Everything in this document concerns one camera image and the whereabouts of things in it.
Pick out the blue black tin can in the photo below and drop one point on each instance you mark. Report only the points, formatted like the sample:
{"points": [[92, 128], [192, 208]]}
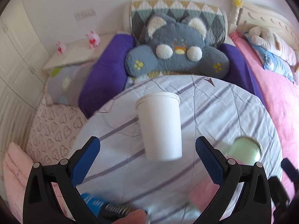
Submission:
{"points": [[104, 210]]}

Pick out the cream wardrobe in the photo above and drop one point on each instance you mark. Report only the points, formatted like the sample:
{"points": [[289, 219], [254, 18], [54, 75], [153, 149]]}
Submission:
{"points": [[23, 57]]}

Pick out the white bedside shelf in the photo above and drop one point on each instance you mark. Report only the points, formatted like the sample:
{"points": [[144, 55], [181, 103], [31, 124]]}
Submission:
{"points": [[78, 52]]}

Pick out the white plush toy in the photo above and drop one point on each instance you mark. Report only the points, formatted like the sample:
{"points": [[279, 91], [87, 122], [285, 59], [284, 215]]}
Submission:
{"points": [[268, 39]]}

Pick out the blue floral pillow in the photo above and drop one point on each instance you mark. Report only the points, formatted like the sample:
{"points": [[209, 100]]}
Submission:
{"points": [[270, 61]]}

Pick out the white paper cup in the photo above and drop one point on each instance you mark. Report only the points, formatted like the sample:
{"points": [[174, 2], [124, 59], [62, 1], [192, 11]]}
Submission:
{"points": [[159, 119]]}

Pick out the white wall switch panel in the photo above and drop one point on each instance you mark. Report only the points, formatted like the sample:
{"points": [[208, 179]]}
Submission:
{"points": [[79, 16]]}

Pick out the person's left hand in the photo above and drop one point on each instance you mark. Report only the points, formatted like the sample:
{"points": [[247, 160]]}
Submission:
{"points": [[137, 217]]}

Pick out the pink bed blanket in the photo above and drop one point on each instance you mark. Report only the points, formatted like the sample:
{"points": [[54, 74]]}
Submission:
{"points": [[278, 94]]}

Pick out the grey flower pillow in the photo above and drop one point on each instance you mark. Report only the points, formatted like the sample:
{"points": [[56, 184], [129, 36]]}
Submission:
{"points": [[65, 83]]}

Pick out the striped round table cloth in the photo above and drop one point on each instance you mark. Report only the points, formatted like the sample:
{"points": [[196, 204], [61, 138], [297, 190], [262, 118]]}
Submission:
{"points": [[212, 108]]}

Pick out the cream wooden headboard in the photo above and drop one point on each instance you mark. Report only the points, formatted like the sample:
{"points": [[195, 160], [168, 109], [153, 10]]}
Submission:
{"points": [[245, 15]]}

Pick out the purple blanket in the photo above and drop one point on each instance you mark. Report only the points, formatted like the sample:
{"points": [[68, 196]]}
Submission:
{"points": [[108, 76]]}

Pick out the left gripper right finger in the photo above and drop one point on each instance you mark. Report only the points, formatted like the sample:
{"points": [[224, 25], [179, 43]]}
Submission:
{"points": [[254, 202]]}

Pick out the heart pattern bed sheet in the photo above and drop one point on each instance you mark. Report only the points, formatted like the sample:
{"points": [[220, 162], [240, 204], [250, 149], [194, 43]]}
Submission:
{"points": [[54, 131]]}

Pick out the pink bunny figurine right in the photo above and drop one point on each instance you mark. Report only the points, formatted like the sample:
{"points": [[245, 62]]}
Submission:
{"points": [[93, 38]]}

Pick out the grey cat plush cushion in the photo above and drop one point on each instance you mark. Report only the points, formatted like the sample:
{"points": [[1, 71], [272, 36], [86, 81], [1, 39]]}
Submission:
{"points": [[181, 47]]}

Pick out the light pink folded blanket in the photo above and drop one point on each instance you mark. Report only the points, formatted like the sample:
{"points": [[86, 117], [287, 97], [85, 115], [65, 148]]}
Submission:
{"points": [[17, 165]]}

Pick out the pink bunny figurine left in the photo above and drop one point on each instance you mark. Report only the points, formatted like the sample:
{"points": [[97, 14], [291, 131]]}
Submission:
{"points": [[60, 47]]}

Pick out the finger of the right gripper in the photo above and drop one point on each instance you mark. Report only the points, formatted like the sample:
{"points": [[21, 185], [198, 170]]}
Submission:
{"points": [[289, 169], [279, 197]]}

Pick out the pink bunny figurine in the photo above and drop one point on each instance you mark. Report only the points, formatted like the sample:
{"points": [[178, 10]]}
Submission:
{"points": [[93, 38], [60, 47]]}

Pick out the quilted triangle pattern cushion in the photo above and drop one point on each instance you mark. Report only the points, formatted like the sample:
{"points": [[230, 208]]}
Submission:
{"points": [[213, 17]]}

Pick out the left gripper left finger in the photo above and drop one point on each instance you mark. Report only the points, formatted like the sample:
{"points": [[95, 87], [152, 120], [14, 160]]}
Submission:
{"points": [[40, 202]]}

